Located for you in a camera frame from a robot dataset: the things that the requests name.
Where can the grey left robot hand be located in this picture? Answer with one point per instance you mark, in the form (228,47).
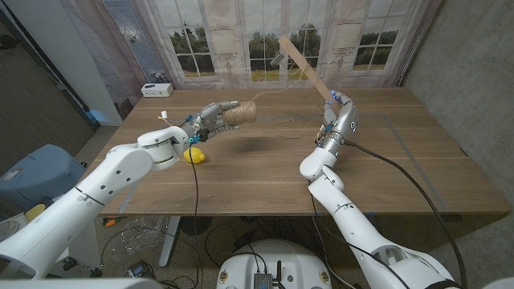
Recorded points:
(206,120)

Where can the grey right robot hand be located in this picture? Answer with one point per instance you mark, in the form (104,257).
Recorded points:
(345,118)

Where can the brown twine spool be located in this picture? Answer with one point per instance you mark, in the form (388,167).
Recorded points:
(240,113)

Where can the long wooden stick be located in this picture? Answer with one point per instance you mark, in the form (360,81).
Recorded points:
(305,66)

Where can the brown twine thread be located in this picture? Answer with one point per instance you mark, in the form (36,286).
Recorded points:
(273,91)

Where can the silver metal clip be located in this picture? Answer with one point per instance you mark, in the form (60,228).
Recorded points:
(277,59)

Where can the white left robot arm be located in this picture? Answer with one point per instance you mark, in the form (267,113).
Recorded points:
(80,204)

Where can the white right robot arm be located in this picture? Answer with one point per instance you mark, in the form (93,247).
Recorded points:
(353,229)

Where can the yellow lemon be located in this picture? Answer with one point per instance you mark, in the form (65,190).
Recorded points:
(194,155)

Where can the white power box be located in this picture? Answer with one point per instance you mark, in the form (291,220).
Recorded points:
(156,90)

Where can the printed window backdrop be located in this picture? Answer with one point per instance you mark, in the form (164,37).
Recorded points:
(241,24)

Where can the black round fan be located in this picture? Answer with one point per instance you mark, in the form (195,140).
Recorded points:
(194,225)

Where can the white table leg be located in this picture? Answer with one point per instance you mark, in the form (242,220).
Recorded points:
(168,245)

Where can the clear plastic sheet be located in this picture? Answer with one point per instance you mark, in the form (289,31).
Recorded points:
(142,238)

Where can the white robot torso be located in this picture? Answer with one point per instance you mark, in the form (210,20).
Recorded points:
(281,257)

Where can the small device with screen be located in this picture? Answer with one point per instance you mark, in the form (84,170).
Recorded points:
(139,270)

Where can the black antenna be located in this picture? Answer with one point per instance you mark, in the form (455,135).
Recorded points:
(279,273)

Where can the grey box on torso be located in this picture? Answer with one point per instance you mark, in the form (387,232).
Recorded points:
(263,281)

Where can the blue plastic bin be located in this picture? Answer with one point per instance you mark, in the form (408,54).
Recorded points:
(36,172)

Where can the black and yellow pedal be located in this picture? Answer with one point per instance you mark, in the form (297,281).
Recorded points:
(34,211)

